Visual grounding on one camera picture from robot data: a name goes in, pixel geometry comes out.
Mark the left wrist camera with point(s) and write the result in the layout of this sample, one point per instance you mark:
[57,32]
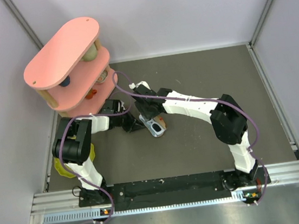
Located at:
[112,107]

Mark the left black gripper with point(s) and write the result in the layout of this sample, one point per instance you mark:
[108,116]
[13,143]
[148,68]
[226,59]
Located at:
[133,124]

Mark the plaid glasses case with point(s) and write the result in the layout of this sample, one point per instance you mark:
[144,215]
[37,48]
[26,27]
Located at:
[160,120]

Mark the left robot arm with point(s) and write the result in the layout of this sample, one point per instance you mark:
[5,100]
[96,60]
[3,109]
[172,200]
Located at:
[72,146]

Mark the dark blue object on shelf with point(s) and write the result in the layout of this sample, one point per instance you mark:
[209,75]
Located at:
[65,82]

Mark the beige ball on shelf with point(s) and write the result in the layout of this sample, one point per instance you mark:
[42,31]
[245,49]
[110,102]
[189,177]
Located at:
[91,54]

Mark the yellow-green dotted plate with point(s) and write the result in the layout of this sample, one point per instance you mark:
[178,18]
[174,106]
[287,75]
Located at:
[68,173]

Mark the pink tiered wooden shelf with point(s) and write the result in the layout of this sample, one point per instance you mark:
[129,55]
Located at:
[61,57]

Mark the white sunglasses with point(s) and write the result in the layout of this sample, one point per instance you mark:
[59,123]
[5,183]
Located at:
[154,127]

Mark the small bowl on shelf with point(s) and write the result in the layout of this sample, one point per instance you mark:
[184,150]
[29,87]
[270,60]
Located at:
[103,76]

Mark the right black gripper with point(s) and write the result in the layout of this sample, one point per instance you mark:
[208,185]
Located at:
[141,109]

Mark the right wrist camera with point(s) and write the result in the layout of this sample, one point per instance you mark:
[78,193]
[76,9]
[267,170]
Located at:
[141,88]

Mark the orange object on shelf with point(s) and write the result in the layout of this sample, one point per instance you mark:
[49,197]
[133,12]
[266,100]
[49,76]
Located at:
[91,94]

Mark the aluminium frame rail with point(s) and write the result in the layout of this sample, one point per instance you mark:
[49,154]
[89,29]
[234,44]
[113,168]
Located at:
[271,196]

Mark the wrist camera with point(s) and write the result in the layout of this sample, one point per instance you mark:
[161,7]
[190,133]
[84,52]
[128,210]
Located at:
[112,107]
[141,88]

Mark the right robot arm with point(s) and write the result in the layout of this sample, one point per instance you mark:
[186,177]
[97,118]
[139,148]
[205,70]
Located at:
[226,117]

